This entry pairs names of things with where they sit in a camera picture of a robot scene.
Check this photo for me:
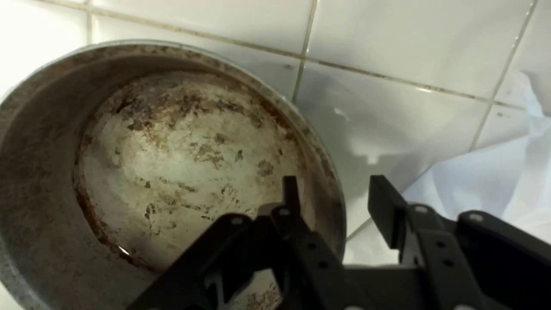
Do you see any worn aluminium pot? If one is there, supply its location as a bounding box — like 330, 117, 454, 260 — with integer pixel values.
0, 38, 347, 310

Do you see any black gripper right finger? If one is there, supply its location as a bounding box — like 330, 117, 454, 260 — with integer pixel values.
366, 174, 551, 310

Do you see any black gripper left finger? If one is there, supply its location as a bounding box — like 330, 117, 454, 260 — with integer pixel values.
125, 174, 351, 310

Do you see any white crumpled cloth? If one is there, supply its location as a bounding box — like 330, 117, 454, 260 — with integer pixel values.
342, 67, 551, 269

